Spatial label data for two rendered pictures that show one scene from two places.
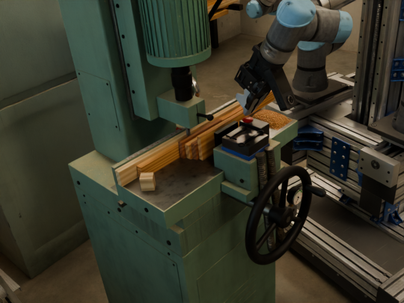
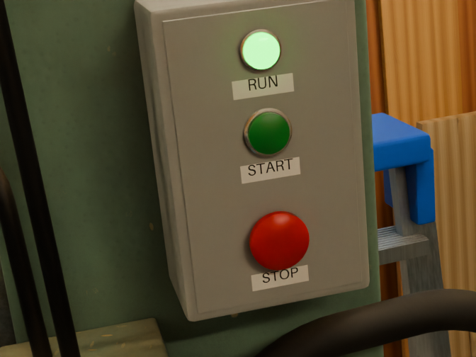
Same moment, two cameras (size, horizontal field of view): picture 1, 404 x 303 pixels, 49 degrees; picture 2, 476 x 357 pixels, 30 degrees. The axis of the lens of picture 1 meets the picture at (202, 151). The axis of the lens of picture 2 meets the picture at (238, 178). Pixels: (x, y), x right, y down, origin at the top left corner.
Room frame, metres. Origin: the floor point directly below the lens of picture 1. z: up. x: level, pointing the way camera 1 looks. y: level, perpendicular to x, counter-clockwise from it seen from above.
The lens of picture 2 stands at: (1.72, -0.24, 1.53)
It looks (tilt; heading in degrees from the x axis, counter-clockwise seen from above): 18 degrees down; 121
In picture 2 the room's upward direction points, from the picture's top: 6 degrees counter-clockwise
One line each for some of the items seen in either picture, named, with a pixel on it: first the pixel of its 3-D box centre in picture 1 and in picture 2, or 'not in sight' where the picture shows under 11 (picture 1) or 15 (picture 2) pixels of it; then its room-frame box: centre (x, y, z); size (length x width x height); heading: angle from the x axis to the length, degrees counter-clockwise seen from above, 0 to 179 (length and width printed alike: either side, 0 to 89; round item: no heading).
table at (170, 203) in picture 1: (225, 162); not in sight; (1.12, -0.07, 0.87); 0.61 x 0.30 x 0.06; 133
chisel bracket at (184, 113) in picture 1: (181, 110); not in sight; (1.18, 0.05, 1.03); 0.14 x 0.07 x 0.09; 43
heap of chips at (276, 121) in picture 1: (269, 116); not in sight; (1.30, -0.24, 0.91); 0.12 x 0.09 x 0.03; 43
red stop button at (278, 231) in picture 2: not in sight; (279, 241); (1.52, 0.12, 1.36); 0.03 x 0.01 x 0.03; 43
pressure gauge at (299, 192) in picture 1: (293, 197); not in sight; (1.19, -0.30, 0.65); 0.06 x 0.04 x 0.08; 133
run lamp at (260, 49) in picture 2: not in sight; (261, 51); (1.52, 0.12, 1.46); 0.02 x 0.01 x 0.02; 43
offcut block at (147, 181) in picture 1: (147, 181); not in sight; (0.98, 0.16, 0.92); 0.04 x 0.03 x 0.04; 86
